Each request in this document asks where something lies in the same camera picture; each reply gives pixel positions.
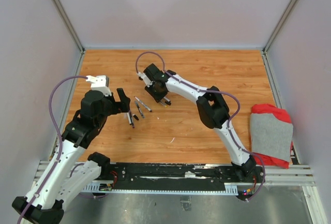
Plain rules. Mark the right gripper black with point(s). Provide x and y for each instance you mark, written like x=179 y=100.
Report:
x=157 y=99

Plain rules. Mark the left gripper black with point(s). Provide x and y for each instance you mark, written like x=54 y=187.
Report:
x=117 y=105

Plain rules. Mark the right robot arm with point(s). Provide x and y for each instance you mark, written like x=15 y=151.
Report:
x=212 y=108

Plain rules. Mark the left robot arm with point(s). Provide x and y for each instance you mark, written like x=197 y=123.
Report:
x=64 y=151

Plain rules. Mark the blue gel pen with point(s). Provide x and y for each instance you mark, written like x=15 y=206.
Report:
x=139 y=109

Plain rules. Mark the white thin pen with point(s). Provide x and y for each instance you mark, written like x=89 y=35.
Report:
x=128 y=119

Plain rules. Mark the white pen with lettering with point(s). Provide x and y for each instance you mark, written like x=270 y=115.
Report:
x=143 y=104

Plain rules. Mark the purple gel pen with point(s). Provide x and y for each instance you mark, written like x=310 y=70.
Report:
x=132 y=119

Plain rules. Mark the red and grey cloth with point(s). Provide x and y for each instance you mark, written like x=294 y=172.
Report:
x=271 y=133

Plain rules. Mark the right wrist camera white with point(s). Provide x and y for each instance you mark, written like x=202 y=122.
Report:
x=143 y=77

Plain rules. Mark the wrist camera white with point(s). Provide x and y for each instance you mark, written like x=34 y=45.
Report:
x=100 y=83
x=143 y=77

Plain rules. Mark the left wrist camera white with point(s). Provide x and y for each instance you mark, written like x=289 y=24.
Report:
x=100 y=83

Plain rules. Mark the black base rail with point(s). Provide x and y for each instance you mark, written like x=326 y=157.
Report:
x=177 y=177

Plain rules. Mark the aluminium frame rail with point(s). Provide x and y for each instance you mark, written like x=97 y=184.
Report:
x=295 y=175

